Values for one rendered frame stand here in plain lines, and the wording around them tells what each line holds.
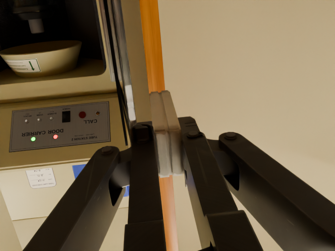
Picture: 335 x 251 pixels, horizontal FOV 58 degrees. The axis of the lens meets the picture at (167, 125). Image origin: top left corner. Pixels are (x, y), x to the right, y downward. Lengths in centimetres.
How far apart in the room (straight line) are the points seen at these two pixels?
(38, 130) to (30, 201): 24
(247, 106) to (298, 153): 32
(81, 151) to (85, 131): 4
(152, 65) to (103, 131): 16
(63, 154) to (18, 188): 23
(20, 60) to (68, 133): 18
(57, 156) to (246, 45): 76
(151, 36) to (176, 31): 53
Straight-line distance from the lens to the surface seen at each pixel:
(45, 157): 61
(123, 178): 16
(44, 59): 68
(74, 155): 60
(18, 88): 69
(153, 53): 54
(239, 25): 110
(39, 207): 82
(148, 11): 53
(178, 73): 109
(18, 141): 64
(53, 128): 63
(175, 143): 16
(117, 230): 84
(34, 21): 74
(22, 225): 87
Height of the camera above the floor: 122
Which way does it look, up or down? 24 degrees up
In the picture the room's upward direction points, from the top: 175 degrees clockwise
